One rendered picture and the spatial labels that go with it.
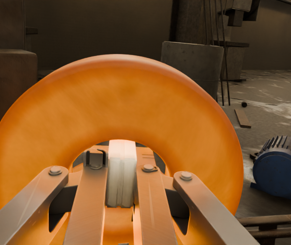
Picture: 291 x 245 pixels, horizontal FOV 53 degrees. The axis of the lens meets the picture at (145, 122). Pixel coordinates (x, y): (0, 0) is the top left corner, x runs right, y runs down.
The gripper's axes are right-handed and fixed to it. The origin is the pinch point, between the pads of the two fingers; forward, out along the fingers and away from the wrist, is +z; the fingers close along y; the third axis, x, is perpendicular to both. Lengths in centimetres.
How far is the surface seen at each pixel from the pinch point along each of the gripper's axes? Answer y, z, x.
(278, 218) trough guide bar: 20.8, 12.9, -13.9
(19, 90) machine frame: -14.7, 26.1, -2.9
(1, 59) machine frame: -16.5, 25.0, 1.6
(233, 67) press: 288, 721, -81
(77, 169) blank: -4.1, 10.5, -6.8
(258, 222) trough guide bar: 18.1, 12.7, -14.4
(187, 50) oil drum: 56, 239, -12
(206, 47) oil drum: 73, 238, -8
